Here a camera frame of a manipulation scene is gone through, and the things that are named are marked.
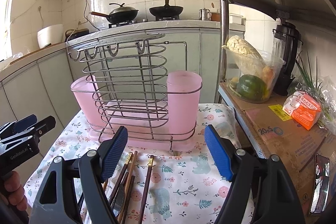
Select black frying pan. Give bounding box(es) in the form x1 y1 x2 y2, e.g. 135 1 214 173
149 0 183 21

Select black spoon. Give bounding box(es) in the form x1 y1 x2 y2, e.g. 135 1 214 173
111 182 126 217

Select brown chopstick on cloth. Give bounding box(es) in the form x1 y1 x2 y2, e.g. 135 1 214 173
120 175 135 224

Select pink cup left side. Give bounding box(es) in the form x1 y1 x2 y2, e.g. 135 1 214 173
71 76 106 131

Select floral bear tablecloth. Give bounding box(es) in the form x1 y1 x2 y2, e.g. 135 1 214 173
24 103 241 223

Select cardboard box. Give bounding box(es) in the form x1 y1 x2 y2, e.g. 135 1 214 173
218 83 335 223

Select pink cup right side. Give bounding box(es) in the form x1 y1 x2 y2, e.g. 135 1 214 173
166 71 202 140

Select pink cup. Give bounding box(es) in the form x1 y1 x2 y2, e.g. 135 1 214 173
166 71 202 140
71 76 106 131

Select green onions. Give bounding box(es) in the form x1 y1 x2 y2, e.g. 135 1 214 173
295 51 334 122

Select left hand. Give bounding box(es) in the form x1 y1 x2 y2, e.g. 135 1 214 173
1 171 27 211

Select light brown wooden chopstick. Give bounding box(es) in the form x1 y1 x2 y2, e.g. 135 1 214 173
117 151 138 223

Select steel kettle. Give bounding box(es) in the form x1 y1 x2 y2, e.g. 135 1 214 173
199 8 212 21

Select kitchen counter cabinets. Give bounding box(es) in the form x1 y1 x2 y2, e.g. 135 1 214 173
0 19 245 188

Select black blender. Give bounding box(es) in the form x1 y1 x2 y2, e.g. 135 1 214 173
272 18 302 96

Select pink drip tray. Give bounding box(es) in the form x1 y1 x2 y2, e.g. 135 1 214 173
83 100 197 151

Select metal wire utensil rack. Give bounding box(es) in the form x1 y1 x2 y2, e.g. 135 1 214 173
65 32 203 151

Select dark chopstick gold band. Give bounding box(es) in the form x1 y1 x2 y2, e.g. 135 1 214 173
138 155 154 224

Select white rice cooker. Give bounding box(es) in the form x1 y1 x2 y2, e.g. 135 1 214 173
37 24 64 49

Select clear container of vegetables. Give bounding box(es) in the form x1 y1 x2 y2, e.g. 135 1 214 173
222 35 285 103

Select black wok with lid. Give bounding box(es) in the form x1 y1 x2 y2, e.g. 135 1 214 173
89 3 138 24

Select dark brown chopstick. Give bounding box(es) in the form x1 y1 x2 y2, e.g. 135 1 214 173
109 152 133 205

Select orange packaged food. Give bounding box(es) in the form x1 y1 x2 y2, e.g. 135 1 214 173
282 91 322 130

